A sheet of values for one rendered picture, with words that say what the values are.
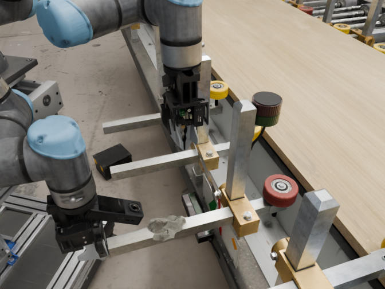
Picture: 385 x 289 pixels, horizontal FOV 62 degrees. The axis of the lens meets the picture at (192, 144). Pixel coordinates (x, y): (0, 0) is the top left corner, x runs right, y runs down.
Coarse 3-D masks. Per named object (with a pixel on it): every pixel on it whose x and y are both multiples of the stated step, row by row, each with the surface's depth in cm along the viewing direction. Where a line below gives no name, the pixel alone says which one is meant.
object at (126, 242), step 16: (224, 208) 77; (256, 208) 77; (272, 208) 78; (192, 224) 73; (208, 224) 74; (224, 224) 76; (112, 240) 70; (128, 240) 70; (144, 240) 70; (160, 240) 72; (112, 256) 70
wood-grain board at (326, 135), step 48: (240, 0) 200; (240, 48) 141; (288, 48) 141; (336, 48) 141; (240, 96) 109; (288, 96) 109; (336, 96) 109; (384, 96) 109; (288, 144) 89; (336, 144) 89; (384, 144) 89; (336, 192) 75; (384, 192) 75
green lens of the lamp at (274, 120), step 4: (256, 116) 64; (260, 116) 63; (276, 116) 63; (256, 120) 64; (260, 120) 64; (264, 120) 63; (268, 120) 63; (272, 120) 63; (276, 120) 64; (256, 124) 65; (260, 124) 64; (264, 124) 64; (268, 124) 64; (272, 124) 64
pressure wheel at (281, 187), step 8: (272, 176) 78; (280, 176) 78; (264, 184) 77; (272, 184) 77; (280, 184) 76; (288, 184) 77; (296, 184) 76; (264, 192) 76; (272, 192) 74; (280, 192) 75; (288, 192) 74; (296, 192) 74; (272, 200) 75; (280, 200) 74; (288, 200) 74
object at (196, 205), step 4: (192, 196) 100; (192, 200) 99; (196, 200) 99; (192, 204) 98; (196, 204) 98; (196, 208) 97; (200, 208) 97; (196, 212) 96; (200, 212) 96; (208, 232) 90
